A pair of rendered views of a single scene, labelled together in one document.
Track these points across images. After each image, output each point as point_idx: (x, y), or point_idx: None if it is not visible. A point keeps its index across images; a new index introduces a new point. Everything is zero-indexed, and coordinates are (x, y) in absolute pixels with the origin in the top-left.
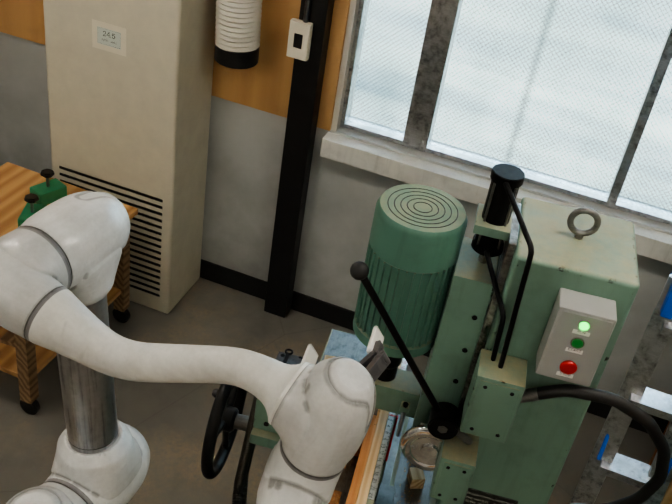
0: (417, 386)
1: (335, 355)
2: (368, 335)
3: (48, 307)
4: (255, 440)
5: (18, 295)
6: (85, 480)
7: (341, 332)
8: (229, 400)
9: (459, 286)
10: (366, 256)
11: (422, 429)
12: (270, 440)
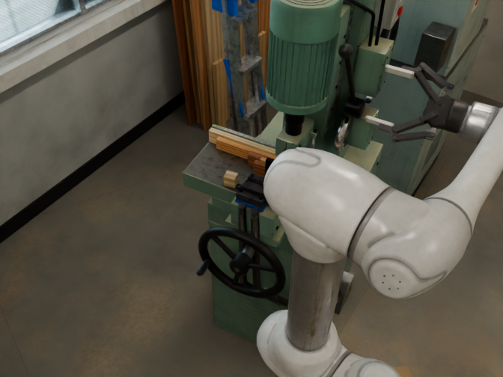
0: (305, 119)
1: (212, 176)
2: (316, 103)
3: (465, 209)
4: (279, 242)
5: (462, 226)
6: (338, 348)
7: (188, 167)
8: (232, 254)
9: (342, 22)
10: (292, 58)
11: (346, 124)
12: (284, 232)
